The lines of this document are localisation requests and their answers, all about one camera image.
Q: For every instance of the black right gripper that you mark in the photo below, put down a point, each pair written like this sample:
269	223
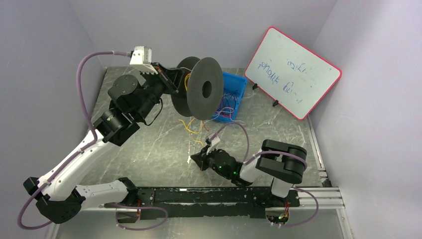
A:
207	159

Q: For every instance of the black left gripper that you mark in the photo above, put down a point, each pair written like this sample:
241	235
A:
168	81

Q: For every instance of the grey perforated cable spool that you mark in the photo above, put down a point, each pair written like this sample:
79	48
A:
200	88

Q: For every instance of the blue plastic bin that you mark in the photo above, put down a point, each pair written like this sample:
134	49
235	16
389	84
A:
234	89

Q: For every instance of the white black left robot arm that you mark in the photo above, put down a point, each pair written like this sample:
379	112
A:
59	194

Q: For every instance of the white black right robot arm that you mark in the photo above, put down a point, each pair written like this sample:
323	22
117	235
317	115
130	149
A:
285	163

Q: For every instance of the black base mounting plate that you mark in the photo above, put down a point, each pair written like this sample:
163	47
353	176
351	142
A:
212	201

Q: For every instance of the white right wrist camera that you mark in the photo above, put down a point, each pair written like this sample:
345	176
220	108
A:
212	141

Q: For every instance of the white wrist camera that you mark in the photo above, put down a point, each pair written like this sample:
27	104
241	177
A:
212	141
141	60

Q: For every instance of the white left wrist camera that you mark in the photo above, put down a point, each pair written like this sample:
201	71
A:
141	60

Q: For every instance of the white board red frame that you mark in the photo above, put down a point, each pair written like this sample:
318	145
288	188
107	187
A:
290	73

